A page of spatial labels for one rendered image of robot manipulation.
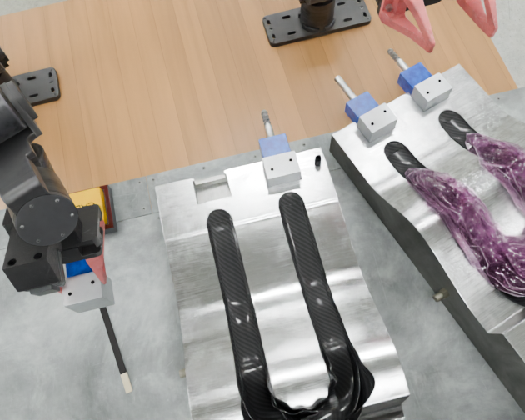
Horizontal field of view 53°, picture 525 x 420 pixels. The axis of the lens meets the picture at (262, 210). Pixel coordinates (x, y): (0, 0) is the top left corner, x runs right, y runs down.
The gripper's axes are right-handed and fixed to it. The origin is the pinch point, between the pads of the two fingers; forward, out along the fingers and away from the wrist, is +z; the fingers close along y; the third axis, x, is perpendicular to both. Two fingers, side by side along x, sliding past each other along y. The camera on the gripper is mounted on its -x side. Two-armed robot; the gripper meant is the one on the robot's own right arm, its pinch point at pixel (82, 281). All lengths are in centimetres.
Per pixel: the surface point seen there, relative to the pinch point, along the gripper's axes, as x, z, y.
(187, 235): 7.6, 3.3, 13.6
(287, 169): 10.7, -1.8, 30.0
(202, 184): 15.7, 1.0, 17.3
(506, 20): 126, 41, 139
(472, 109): 18, 1, 63
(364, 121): 18.3, -1.9, 44.4
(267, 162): 12.4, -2.6, 27.5
